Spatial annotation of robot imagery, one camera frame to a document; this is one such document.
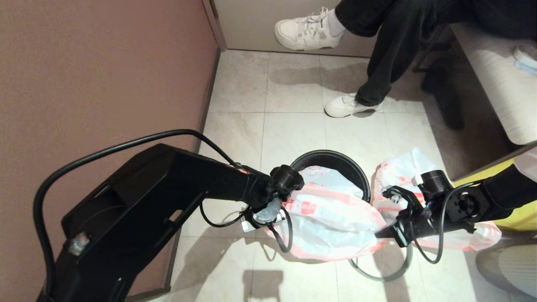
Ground grey bin retaining ring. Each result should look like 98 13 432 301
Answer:
348 243 413 282

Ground white red plastic bag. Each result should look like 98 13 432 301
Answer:
263 166 388 263

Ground used white pink-rimmed trash bag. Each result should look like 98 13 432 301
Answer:
371 148 502 251

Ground black round trash bin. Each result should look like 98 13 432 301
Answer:
290 150 371 203

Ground yellow plastic bag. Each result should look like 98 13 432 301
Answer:
455 156 537 232

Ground grey ribbed rounded object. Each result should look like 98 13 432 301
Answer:
475 245 537 299

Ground plain white sneaker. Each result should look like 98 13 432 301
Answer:
324 93 383 118

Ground black bench leg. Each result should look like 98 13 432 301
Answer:
421 59 464 130

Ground beige upholstered bench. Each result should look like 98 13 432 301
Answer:
447 23 537 145

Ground white sneaker with grey laces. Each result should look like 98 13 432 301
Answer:
274 7 345 51

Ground black trousers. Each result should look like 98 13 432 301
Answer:
334 0 537 107

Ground white sock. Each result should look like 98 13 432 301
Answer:
326 9 345 38

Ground white round object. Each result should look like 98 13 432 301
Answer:
513 44 537 70

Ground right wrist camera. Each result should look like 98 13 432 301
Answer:
382 187 420 214

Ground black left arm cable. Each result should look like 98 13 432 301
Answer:
34 129 293 296

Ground grey-brown door frame post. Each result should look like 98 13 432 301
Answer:
201 0 228 53

